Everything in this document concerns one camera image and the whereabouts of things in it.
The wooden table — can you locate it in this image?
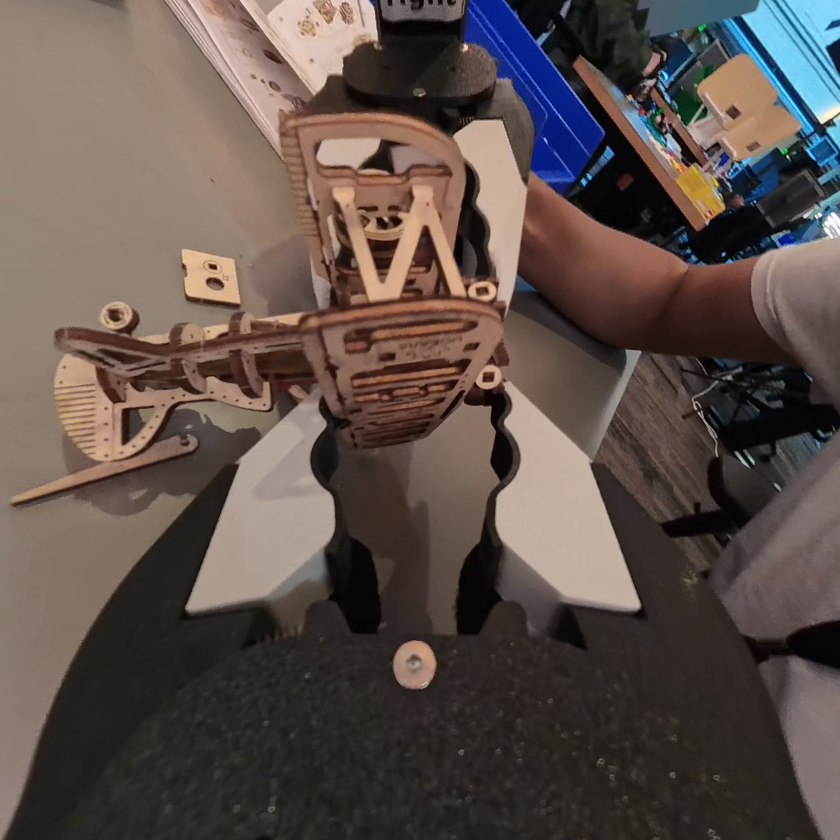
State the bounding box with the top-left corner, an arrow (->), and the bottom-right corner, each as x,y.
573,56 -> 713,232

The white cable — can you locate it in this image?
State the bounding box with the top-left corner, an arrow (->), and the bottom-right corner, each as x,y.
682,377 -> 723,457

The beige chair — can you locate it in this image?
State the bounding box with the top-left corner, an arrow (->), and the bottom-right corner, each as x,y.
718,105 -> 803,161
696,52 -> 778,126

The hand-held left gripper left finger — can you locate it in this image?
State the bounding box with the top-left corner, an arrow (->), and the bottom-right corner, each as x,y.
185,400 -> 343,634

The black office chair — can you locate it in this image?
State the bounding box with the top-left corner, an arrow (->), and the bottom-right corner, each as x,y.
661,453 -> 788,549

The person's white t-shirt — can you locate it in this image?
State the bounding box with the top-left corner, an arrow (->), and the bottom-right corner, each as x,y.
709,239 -> 840,840

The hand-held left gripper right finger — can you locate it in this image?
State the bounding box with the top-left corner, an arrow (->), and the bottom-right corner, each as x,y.
484,390 -> 641,634

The square wooden piece with holes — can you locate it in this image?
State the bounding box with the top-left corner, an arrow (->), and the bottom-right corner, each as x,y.
180,248 -> 238,308

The yellow box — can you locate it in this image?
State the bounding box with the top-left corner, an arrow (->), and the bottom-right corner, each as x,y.
676,164 -> 726,221

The wooden model airplane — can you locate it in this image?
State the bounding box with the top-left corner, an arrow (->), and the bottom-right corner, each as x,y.
54,112 -> 509,463

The person's right forearm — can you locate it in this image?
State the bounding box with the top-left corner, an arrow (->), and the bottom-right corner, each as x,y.
521,174 -> 788,365

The open instruction booklet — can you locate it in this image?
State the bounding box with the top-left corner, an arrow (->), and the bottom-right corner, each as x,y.
164,0 -> 382,153

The black strap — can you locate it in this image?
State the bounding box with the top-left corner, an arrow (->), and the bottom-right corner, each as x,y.
755,620 -> 840,665

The blue plastic bin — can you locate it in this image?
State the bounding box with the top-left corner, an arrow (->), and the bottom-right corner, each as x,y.
459,0 -> 606,198

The grey desk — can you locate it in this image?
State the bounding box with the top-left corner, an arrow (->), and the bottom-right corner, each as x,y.
0,0 -> 643,840

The long wooden stick piece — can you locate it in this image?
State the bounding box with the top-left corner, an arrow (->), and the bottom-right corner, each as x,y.
10,433 -> 199,508

